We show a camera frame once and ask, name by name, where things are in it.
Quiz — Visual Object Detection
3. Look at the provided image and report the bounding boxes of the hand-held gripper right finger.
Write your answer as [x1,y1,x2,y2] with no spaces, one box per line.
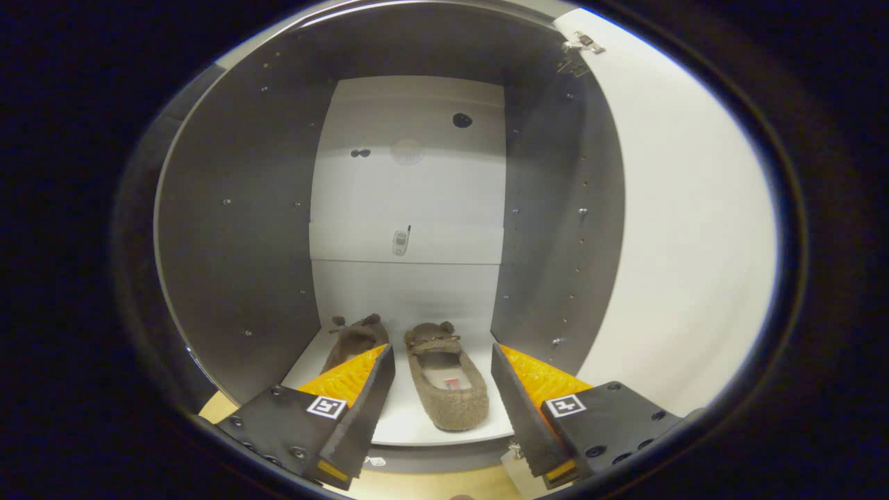
[490,342,695,490]

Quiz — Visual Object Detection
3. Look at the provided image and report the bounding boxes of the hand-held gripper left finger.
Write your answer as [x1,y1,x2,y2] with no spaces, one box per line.
[214,342,397,492]

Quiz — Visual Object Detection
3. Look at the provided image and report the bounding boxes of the grey shoe cabinet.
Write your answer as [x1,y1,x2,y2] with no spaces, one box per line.
[153,0,626,476]

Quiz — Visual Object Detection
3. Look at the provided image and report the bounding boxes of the brown fuzzy slipper shoe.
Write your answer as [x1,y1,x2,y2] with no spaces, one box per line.
[321,313,390,376]
[404,321,490,433]

